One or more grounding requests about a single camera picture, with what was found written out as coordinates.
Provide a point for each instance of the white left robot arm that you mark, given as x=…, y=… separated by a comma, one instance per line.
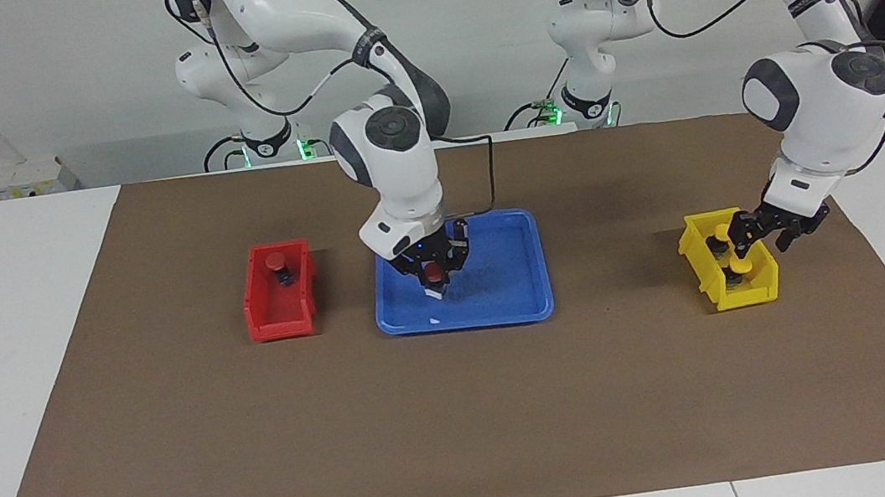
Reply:
x=822, y=109

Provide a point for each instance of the black cylindrical part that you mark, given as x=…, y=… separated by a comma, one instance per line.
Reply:
x=463, y=236

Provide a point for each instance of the white box with labels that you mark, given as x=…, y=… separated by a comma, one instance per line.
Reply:
x=28, y=177

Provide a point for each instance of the yellow push button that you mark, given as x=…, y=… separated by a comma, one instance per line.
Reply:
x=739, y=269
x=720, y=235

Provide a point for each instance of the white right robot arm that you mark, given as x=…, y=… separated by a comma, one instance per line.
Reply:
x=399, y=169

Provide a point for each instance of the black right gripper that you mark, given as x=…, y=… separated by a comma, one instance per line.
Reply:
x=426, y=252

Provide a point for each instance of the red plastic bin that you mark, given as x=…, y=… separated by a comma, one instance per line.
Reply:
x=279, y=323

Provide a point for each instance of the brown paper table mat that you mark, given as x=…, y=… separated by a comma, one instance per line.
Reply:
x=463, y=415

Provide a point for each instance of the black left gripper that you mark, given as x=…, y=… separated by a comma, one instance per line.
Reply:
x=793, y=215

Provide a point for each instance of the blue plastic tray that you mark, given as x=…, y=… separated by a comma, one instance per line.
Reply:
x=507, y=291

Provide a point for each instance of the yellow plastic bin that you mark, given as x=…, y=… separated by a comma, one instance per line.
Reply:
x=760, y=290

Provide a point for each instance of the red push button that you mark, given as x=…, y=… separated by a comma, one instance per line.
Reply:
x=433, y=273
x=275, y=261

